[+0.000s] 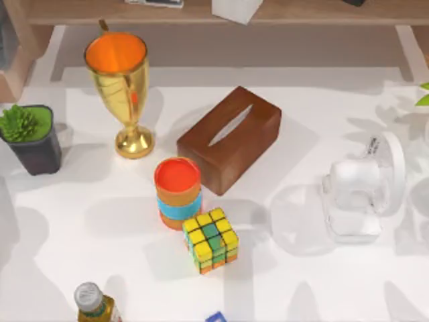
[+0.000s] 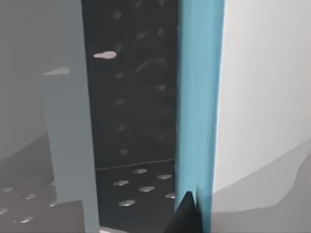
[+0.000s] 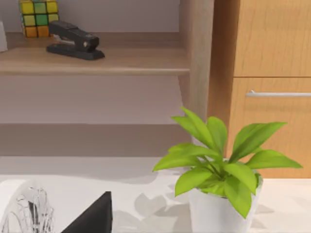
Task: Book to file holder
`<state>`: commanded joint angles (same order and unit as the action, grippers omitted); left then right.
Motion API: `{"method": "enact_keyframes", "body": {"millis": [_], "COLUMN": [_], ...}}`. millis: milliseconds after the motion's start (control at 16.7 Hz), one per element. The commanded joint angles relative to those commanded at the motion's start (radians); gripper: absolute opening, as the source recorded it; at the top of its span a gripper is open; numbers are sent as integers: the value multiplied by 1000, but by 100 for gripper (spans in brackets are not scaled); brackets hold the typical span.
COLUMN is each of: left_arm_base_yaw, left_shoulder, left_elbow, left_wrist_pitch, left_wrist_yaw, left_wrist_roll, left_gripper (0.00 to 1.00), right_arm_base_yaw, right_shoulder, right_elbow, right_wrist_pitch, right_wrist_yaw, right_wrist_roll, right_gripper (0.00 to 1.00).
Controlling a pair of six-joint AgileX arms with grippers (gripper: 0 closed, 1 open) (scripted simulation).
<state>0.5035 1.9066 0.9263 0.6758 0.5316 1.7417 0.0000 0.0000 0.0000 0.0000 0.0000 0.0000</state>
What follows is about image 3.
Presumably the black stapler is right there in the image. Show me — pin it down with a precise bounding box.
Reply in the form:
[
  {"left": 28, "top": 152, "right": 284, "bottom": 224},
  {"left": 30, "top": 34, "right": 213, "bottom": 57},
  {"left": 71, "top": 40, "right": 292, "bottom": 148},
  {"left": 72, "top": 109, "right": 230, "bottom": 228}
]
[{"left": 46, "top": 20, "right": 106, "bottom": 61}]

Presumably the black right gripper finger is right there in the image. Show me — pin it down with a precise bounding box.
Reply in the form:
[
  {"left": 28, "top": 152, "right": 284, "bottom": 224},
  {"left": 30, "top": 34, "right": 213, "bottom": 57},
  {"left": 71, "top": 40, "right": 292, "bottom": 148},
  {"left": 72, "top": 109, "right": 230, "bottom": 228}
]
[{"left": 60, "top": 191, "right": 113, "bottom": 233}]

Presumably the clear glass cup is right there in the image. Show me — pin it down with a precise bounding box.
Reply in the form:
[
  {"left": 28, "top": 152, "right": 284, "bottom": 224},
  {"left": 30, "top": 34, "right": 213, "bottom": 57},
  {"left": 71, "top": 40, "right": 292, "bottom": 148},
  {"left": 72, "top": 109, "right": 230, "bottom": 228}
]
[{"left": 0, "top": 179, "right": 55, "bottom": 233}]

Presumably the wooden cupboard door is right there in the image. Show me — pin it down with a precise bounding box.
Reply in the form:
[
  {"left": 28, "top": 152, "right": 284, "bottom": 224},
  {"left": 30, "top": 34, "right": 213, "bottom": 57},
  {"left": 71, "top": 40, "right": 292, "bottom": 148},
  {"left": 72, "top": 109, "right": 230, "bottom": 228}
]
[{"left": 232, "top": 0, "right": 311, "bottom": 78}]

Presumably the white object on shelf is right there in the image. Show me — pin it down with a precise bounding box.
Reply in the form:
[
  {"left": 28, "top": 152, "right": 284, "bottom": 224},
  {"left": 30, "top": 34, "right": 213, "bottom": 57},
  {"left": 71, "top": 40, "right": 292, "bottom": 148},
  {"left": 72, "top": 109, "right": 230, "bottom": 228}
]
[{"left": 0, "top": 20, "right": 8, "bottom": 53}]

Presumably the wooden drawer front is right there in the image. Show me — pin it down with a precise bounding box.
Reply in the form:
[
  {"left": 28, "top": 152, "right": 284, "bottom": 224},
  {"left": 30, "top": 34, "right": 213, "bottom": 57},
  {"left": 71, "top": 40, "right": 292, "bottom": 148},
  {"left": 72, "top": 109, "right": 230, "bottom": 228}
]
[{"left": 225, "top": 77, "right": 311, "bottom": 180}]

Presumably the yellow green puzzle cube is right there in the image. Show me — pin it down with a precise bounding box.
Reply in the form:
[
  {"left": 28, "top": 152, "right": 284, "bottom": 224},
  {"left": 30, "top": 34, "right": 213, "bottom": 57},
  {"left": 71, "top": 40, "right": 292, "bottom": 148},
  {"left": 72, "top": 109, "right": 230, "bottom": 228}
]
[{"left": 19, "top": 0, "right": 60, "bottom": 38}]

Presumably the long metal handle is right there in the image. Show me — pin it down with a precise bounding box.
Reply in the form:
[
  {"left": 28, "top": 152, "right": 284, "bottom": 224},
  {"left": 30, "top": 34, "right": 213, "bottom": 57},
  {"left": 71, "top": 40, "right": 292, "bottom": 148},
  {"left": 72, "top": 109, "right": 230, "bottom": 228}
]
[{"left": 245, "top": 90, "right": 311, "bottom": 98}]

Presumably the green plant in white pot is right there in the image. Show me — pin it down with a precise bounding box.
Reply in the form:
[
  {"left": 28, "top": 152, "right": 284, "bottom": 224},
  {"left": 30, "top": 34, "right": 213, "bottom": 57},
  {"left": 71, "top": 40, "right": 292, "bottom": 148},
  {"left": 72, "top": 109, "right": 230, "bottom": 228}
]
[{"left": 152, "top": 106, "right": 303, "bottom": 233}]

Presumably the pale wooden open shelf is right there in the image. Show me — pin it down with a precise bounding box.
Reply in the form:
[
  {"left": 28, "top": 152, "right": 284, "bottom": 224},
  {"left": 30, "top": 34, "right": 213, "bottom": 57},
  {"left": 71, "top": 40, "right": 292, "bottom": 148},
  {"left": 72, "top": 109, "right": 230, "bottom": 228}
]
[{"left": 0, "top": 0, "right": 215, "bottom": 158}]

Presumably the wooden cupboard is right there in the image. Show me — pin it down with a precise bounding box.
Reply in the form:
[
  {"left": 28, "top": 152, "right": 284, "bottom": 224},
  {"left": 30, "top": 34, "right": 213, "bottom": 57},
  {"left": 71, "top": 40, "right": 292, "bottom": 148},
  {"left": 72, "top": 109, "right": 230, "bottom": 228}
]
[{"left": 206, "top": 0, "right": 311, "bottom": 180}]

